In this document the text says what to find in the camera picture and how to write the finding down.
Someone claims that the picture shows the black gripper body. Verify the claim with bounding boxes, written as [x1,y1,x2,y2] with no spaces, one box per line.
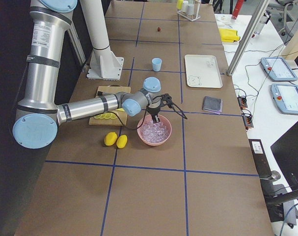
[147,98,161,117]

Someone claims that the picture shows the clear ice cubes pile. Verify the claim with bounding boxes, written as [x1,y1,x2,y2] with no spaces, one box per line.
[140,121,170,143]

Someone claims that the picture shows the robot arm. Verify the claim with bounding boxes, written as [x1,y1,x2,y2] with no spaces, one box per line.
[12,0,162,149]

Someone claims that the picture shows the light blue plastic cup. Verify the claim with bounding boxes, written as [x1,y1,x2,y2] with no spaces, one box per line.
[151,58,162,72]

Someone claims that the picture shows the grey cup on rack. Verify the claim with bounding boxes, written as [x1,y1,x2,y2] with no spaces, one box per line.
[186,3,194,15]

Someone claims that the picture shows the yellow cup on rack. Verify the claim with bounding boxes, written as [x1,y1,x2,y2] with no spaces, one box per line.
[176,0,183,10]

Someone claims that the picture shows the white cup on rack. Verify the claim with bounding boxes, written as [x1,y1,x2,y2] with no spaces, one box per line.
[181,0,189,12]

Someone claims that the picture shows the pink bowl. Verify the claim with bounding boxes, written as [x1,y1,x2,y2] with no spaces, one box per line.
[137,115,172,146]

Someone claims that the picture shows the whole yellow lemon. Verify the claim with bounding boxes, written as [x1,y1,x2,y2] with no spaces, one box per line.
[116,135,128,149]
[104,132,118,146]

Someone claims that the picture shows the lemon slice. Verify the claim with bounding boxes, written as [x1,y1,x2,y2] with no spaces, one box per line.
[93,115,102,119]
[104,113,112,119]
[109,113,117,119]
[100,114,108,119]

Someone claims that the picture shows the bamboo cutting board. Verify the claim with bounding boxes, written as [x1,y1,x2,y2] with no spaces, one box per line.
[89,86,131,126]

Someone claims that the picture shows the grey folded cloth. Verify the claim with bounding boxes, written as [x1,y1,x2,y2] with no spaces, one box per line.
[202,96,223,115]

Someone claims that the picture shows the cream bear serving tray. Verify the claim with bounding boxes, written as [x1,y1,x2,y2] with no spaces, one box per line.
[184,55,223,89]

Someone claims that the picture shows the orange connector module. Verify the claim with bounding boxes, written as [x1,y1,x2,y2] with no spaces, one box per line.
[242,114,254,130]
[237,96,247,109]

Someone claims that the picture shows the yellow cloth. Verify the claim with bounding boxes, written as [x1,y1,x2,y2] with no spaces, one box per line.
[218,28,241,43]

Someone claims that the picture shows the blue teach pendant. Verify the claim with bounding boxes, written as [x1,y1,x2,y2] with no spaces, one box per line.
[261,57,298,82]
[271,84,298,115]

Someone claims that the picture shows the black monitor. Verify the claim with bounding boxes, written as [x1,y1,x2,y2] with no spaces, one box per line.
[271,121,298,189]

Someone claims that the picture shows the red bottle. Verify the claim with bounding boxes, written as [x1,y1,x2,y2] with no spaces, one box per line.
[231,0,244,20]

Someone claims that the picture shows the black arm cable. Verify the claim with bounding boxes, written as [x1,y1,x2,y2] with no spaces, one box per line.
[111,102,189,131]

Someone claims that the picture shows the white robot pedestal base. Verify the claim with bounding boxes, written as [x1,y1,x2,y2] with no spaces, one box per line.
[80,0,124,81]

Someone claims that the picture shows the white wire cup rack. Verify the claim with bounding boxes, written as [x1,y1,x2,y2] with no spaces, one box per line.
[177,0,201,22]

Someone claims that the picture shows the aluminium frame post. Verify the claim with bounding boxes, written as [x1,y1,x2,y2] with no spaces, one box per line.
[226,0,270,76]

